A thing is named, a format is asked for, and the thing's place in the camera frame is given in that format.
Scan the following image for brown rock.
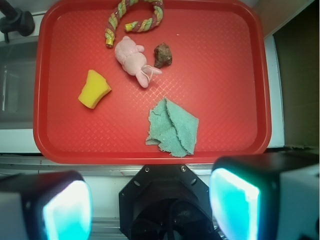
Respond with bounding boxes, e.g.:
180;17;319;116
153;42;173;69

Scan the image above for multicolour twisted rope toy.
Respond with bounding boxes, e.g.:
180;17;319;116
104;0;164;48

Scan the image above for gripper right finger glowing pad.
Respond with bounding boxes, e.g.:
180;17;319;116
209;151;320;240

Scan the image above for red plastic tray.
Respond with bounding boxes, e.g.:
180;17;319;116
33;0;271;165

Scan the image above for yellow sponge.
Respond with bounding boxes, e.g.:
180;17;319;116
78;69;112;109

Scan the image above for pink plush bunny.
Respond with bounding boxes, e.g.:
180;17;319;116
114;36;163;89

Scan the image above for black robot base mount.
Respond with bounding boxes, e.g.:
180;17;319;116
119;164;221;240

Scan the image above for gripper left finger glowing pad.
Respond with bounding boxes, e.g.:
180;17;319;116
0;170;93;240

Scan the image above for green woven cloth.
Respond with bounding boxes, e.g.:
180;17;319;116
145;98;199;158

